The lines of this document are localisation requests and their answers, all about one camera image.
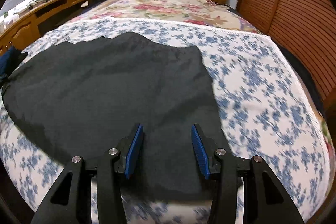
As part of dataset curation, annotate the black zip jacket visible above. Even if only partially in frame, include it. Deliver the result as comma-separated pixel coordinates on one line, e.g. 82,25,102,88
2,32,228,201

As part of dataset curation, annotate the blue floral white bedsheet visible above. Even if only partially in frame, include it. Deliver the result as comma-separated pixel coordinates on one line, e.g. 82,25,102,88
1,16,335,223

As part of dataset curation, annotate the navy blue garment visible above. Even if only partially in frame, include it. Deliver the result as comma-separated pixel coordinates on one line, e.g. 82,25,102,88
0,46,28,86

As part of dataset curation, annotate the wooden desk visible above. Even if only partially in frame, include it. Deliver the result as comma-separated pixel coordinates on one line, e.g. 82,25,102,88
1,0,86,54

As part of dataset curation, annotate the wooden louvered wardrobe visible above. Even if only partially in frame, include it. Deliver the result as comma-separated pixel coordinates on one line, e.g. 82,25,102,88
236,0,335,110

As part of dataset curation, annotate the red floral beige quilt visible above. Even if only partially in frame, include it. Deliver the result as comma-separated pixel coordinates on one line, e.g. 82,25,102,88
70,0,335,159

